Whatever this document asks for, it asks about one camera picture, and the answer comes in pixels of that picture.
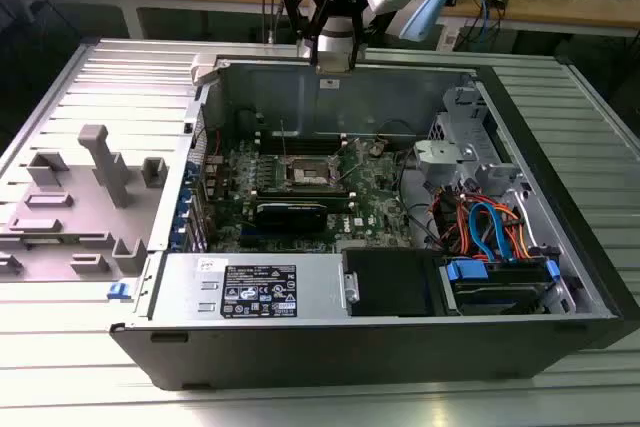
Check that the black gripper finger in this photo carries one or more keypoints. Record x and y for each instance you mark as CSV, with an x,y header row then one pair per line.
x,y
295,7
361,37

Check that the metal locking lever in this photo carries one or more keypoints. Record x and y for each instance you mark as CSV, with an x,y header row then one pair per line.
x,y
284,142

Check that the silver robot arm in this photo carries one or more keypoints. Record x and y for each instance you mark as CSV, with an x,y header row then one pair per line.
x,y
425,12

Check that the CPU socket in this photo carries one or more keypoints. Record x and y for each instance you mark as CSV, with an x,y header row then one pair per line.
x,y
307,174

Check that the white sticker label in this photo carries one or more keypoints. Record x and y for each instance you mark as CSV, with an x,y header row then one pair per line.
x,y
328,83

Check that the coin battery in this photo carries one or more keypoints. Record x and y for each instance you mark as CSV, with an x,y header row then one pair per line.
x,y
377,149

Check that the small black device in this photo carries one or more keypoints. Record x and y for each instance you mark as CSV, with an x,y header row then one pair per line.
x,y
498,0

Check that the grey metal disk bay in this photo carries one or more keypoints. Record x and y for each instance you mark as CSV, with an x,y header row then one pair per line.
x,y
445,154

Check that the green motherboard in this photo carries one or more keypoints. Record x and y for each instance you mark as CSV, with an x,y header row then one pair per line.
x,y
372,187

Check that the green RAM stick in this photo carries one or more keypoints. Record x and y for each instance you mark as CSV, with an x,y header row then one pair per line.
x,y
300,196

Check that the graphics card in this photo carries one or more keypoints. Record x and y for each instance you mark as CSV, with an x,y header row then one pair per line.
x,y
292,219

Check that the silver power supply unit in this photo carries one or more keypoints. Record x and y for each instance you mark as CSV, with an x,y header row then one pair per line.
x,y
315,297

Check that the hard disk in blue carrier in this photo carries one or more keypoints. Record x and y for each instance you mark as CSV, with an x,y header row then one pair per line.
x,y
495,297

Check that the grey parts rack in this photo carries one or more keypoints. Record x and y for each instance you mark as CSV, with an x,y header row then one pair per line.
x,y
90,219

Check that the black PC case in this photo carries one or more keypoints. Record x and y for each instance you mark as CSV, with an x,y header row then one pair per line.
x,y
325,354

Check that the blue plastic clip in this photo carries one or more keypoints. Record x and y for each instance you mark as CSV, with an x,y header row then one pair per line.
x,y
118,291

